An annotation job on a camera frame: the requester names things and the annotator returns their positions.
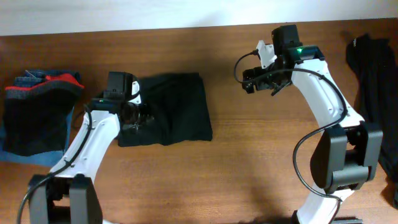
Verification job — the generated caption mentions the blue jeans stack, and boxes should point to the blue jeans stack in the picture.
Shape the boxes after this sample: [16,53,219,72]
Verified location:
[0,68,82,167]

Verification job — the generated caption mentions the black red trimmed garment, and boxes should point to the black red trimmed garment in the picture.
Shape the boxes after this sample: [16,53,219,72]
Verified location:
[2,73,85,157]

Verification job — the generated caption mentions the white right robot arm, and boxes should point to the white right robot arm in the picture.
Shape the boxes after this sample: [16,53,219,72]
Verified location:
[237,25,383,223]

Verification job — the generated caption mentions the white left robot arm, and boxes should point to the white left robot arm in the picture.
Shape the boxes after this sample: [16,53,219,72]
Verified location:
[17,72,144,224]

